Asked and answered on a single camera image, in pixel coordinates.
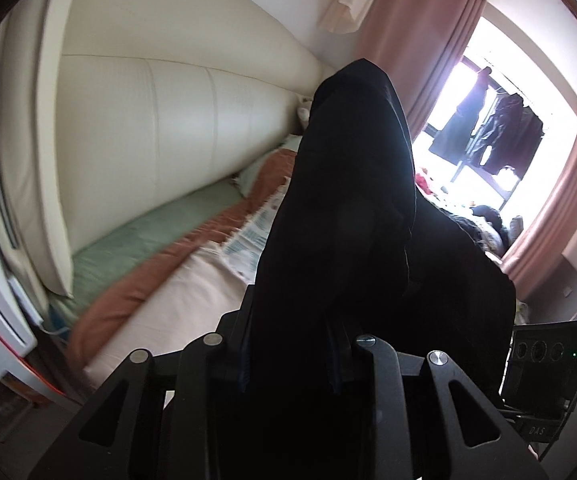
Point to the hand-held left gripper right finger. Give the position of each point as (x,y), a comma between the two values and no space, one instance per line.
(337,365)

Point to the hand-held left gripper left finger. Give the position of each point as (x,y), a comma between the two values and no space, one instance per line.
(241,360)

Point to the large black garment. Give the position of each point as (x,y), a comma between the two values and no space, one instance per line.
(358,210)

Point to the bed with brown blanket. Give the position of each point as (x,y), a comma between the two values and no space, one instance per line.
(168,300)

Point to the white triangle-patterned duvet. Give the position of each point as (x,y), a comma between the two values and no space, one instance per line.
(248,245)

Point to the green bed sheet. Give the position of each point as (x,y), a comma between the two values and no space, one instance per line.
(138,240)

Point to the black fluffy cloth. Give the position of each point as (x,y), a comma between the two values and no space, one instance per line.
(478,230)

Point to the pink curtain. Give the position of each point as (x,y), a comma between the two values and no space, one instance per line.
(558,200)
(408,45)

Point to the pale pillow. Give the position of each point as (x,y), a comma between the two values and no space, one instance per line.
(261,170)

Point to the red cloth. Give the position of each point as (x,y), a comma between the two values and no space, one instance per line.
(422,180)

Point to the dark hanging garment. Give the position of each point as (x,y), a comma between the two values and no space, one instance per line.
(461,120)
(511,135)

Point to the white plush toy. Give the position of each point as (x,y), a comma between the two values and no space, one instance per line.
(304,110)

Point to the cream leather headboard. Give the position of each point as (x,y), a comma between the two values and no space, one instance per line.
(168,110)

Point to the bright window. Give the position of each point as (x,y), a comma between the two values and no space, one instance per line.
(533,70)

